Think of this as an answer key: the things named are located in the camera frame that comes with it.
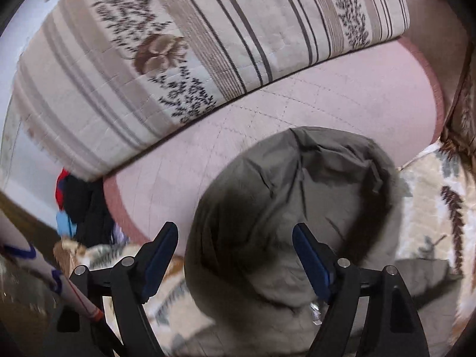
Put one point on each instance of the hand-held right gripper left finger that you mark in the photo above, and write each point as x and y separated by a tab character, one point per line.
160	264

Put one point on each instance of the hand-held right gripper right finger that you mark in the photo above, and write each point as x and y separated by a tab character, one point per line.
312	264

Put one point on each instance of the grey-brown quilted jacket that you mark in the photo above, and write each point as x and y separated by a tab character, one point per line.
282	208

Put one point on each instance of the black clothes pile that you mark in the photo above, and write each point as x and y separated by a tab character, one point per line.
87	208

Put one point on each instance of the light blue cloth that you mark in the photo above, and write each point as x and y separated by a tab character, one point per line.
66	225

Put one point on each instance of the red garment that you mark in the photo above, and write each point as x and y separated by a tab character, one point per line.
61	189

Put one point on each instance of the leaf print plush blanket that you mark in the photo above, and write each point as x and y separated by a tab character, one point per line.
427	208

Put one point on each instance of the pink quilted sofa cushion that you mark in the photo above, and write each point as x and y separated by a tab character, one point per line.
334	93

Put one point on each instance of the striped floral sofa cushion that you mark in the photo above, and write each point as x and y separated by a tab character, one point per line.
208	37
463	119

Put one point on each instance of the pink brown sofa armrest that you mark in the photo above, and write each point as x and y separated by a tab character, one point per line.
435	37

